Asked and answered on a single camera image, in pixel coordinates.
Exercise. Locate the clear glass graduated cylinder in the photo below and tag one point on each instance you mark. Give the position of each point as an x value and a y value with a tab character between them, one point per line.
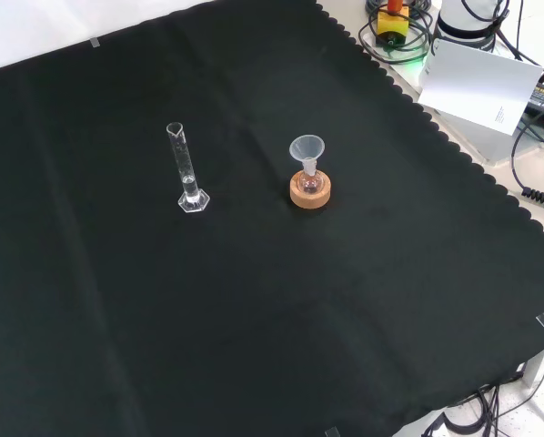
188	184

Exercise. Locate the round-bottom glass flask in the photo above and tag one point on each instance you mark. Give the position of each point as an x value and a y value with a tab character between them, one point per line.
310	183

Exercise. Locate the black bench cloth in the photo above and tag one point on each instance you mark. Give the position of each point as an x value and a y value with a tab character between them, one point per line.
254	296

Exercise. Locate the clear plastic funnel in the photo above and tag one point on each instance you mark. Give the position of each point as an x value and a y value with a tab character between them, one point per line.
306	146

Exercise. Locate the yellow stop button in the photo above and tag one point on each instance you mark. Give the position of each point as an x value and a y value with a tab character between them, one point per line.
392	23

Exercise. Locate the grey metal bench leg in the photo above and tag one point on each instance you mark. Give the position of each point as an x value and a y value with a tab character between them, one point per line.
538	364

